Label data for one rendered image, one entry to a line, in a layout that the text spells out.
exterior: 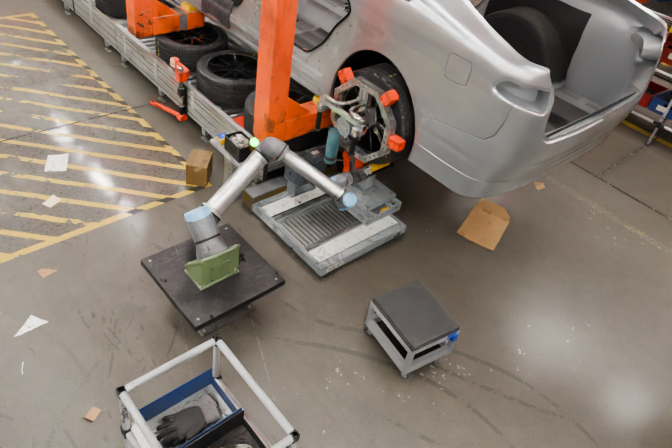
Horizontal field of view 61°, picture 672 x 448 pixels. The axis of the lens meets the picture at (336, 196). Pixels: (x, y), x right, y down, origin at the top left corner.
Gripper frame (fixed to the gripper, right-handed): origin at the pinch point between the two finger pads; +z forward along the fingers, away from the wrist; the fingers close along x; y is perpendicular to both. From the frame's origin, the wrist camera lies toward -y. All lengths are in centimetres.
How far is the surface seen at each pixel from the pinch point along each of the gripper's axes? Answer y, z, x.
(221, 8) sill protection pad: -165, 15, -126
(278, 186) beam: -9, -24, -80
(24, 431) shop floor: 57, -233, -34
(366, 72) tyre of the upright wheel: -57, 13, 15
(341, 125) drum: -31.2, -9.9, -0.6
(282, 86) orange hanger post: -69, -28, -21
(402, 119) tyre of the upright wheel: -20.3, 13.2, 30.3
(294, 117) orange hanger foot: -50, -12, -44
